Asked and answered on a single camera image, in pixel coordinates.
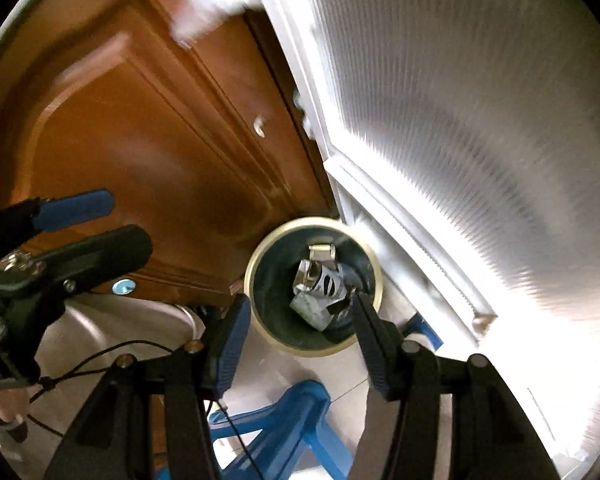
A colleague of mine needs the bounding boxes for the person's left hand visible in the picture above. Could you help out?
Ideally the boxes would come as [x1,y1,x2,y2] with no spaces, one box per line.
[0,380,33,443]

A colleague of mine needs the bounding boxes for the blue plastic stool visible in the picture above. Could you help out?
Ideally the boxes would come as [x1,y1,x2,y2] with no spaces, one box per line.
[152,310,443,480]

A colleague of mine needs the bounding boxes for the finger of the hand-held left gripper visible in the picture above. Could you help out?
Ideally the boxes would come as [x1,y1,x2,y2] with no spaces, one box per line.
[10,225,154,293]
[0,189,115,241]

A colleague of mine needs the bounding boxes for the round trash can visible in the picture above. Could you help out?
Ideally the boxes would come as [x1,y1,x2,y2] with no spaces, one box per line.
[243,217,383,358]

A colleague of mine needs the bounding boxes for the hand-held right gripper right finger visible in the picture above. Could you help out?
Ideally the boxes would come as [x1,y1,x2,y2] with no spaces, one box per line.
[347,290,563,480]

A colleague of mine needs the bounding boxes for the white cabinet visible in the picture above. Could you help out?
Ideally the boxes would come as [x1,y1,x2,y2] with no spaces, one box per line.
[260,0,600,461]

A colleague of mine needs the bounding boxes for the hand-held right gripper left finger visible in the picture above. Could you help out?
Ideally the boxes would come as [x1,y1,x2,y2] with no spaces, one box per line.
[42,294,253,480]

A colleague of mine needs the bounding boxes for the clear plastic bag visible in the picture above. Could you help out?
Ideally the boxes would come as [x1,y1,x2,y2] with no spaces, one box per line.
[172,0,261,46]

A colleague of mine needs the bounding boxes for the brown white snack bag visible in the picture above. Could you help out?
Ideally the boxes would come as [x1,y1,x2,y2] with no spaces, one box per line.
[292,244,355,311]

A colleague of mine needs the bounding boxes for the wooden cabinet door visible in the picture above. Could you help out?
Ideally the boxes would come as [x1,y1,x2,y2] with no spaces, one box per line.
[0,0,341,311]

